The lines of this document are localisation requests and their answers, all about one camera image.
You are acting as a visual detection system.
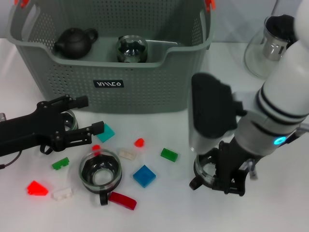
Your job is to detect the green flat toy brick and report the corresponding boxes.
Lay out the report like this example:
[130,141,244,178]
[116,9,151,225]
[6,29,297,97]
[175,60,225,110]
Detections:
[160,147,179,164]

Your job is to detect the teal square toy brick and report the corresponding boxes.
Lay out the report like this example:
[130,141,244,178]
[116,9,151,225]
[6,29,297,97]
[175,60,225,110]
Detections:
[96,123,115,143]

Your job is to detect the gripper signal cable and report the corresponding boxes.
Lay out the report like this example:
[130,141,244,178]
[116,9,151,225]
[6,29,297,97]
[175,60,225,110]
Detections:
[0,112,22,170]
[246,125,309,181]

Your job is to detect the black clay teapot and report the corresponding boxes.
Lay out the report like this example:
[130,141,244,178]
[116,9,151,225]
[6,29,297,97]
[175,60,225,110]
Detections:
[53,27,99,59]

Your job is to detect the dark red curved toy brick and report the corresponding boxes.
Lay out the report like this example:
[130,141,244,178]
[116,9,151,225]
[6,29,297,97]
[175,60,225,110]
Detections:
[108,192,138,211]

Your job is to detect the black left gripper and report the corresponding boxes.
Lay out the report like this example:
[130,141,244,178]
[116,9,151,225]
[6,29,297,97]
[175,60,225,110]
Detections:
[0,95,105,158]

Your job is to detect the glass teacup black sleeve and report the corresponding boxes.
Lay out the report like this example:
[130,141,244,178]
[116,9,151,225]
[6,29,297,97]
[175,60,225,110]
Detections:
[79,148,123,206]
[189,148,222,191]
[115,35,148,63]
[40,110,79,155]

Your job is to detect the right wrist camera housing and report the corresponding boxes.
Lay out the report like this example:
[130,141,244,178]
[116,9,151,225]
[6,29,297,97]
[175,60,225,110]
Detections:
[189,72,247,155]

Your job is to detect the blue square toy brick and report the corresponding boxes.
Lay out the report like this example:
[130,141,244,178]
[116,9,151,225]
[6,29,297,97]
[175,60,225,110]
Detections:
[132,164,157,189]

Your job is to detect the right gripper signal cable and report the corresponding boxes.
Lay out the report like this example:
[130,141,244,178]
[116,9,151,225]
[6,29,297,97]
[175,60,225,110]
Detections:
[246,125,309,181]

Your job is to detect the glass teapot black lid handle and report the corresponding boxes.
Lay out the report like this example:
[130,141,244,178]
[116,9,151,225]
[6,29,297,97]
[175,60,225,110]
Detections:
[243,14,300,79]

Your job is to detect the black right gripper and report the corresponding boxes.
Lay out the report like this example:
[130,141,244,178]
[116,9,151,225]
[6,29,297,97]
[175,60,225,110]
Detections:
[212,139,262,197]

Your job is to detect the white toy brick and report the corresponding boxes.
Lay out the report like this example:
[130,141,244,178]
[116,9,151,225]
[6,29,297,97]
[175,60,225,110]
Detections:
[52,187,74,201]
[118,147,137,160]

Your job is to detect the red sloped toy brick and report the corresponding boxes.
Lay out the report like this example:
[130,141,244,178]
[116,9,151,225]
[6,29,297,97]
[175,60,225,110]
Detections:
[26,180,49,197]

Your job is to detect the green notched toy brick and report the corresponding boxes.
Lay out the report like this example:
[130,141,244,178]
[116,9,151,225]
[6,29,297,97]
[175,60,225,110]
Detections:
[51,157,71,171]

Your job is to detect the grey perforated plastic storage basket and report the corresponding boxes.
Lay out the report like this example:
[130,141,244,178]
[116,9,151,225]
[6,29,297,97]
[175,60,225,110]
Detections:
[5,0,216,114]

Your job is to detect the left gripper signal cable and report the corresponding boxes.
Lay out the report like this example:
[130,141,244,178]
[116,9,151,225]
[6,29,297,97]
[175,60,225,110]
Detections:
[0,112,22,170]

